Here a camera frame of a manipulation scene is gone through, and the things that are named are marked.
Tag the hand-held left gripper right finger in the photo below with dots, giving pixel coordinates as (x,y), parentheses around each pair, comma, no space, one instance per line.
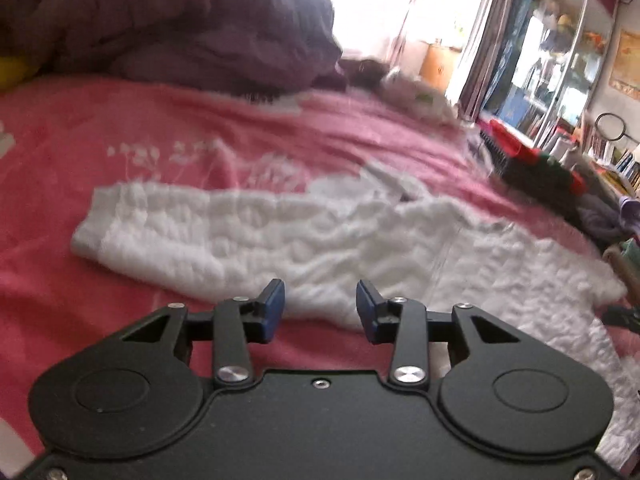
(365,310)

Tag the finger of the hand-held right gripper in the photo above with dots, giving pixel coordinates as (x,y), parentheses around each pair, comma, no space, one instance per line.
(622,317)

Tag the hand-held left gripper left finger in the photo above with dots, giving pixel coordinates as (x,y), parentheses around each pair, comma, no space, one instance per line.
(272,310)

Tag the white knitted garment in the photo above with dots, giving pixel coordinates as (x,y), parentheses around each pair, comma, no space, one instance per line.
(310,240)

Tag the pale purple clothing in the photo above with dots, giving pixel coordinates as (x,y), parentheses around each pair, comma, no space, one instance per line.
(607,220)

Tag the red green black cloth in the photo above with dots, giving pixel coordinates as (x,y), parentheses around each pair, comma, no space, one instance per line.
(535,165)

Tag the round racket head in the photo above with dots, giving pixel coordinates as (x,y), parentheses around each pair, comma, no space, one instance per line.
(598,127)

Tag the brown cloth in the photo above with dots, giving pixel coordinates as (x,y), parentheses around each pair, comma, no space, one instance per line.
(362,71)

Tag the pink floral bed blanket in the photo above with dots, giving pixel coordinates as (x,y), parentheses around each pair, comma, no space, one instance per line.
(125,120)

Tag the small wooden cabinet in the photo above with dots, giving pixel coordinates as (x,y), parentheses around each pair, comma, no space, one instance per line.
(439,65)

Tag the glass display cabinet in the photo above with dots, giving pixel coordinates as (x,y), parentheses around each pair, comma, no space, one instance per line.
(560,50)

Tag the grey striped curtain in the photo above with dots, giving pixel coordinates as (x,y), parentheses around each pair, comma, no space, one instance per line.
(487,35)

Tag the purple quilt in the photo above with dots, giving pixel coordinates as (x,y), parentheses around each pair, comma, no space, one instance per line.
(190,15)

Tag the yellow soft object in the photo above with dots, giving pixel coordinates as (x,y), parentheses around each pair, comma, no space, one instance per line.
(12,74)

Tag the orange wall poster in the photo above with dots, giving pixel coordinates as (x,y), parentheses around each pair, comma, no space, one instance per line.
(627,62)

